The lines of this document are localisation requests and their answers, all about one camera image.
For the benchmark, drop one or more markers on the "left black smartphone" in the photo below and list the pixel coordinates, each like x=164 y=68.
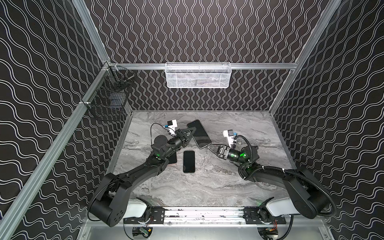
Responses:
x=173 y=159

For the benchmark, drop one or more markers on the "black smartphone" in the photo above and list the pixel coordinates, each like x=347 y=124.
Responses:
x=189 y=162
x=173 y=159

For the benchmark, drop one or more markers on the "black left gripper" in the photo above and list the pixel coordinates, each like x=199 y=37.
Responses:
x=181 y=137

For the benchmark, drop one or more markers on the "black mounting plate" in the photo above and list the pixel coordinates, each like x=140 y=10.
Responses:
x=152 y=215
x=255 y=216

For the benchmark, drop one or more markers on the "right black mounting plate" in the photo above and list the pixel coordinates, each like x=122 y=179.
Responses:
x=255 y=216

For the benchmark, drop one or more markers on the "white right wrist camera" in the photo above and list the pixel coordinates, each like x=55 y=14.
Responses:
x=230 y=136

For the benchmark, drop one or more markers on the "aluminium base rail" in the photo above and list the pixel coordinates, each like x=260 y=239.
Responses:
x=200 y=217

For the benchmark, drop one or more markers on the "middle black smartphone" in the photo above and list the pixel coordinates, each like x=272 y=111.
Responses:
x=189 y=162

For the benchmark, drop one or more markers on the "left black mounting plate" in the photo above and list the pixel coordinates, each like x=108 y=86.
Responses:
x=152 y=215

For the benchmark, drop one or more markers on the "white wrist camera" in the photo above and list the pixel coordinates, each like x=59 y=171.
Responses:
x=230 y=136
x=171 y=127

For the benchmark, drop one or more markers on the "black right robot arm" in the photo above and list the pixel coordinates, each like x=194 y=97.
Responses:
x=306 y=195

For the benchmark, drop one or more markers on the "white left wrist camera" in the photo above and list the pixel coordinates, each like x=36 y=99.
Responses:
x=171 y=127

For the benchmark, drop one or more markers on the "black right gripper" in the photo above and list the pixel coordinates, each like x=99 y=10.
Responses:
x=223 y=151

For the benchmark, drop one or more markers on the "black phone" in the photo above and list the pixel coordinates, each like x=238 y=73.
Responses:
x=200 y=136

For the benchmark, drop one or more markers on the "black wire basket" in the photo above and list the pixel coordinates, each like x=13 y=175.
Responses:
x=108 y=103

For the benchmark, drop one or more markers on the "white wire mesh basket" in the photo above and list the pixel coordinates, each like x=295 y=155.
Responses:
x=198 y=75

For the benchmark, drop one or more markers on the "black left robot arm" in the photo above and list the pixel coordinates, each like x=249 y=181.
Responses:
x=109 y=203

